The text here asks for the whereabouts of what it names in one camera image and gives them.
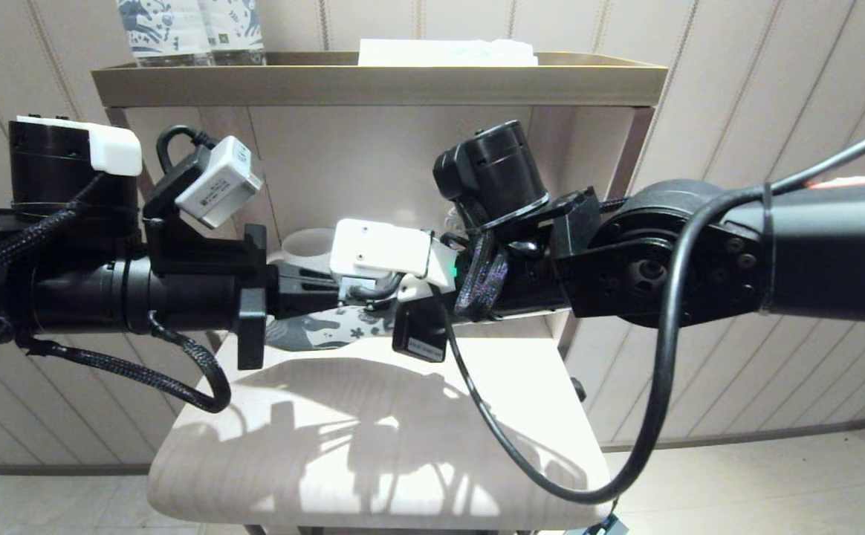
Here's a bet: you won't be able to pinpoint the braided arm cable sleeve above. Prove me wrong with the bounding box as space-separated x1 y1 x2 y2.
453 227 511 322
0 171 233 414

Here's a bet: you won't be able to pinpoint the flat white blue packet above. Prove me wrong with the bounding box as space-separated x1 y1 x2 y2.
358 39 539 68

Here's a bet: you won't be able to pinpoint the black left camera cable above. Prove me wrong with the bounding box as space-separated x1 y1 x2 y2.
156 125 218 175

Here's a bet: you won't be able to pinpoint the braided right arm cable sleeve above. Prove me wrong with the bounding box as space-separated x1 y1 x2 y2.
453 227 511 322

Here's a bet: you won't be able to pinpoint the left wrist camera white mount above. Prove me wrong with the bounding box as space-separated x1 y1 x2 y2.
143 136 264 279

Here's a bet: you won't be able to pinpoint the white blue horse print bag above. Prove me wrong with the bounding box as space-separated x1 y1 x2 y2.
265 303 404 352

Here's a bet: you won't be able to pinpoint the patterned bags on top shelf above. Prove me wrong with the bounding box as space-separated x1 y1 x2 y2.
117 0 216 68

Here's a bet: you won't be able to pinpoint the black right camera cable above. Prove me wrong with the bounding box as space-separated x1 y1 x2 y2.
347 119 865 508

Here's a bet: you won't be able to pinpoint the braided left arm cable sleeve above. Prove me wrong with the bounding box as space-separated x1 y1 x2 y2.
0 171 233 414

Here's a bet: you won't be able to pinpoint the white ribbed mug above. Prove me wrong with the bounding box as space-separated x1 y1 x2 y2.
278 227 338 274

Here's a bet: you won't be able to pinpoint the black camera cable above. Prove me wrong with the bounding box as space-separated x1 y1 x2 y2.
156 125 218 175
347 119 865 508

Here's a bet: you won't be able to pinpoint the beige wooden shelf cabinet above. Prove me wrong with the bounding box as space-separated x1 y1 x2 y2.
93 52 670 535

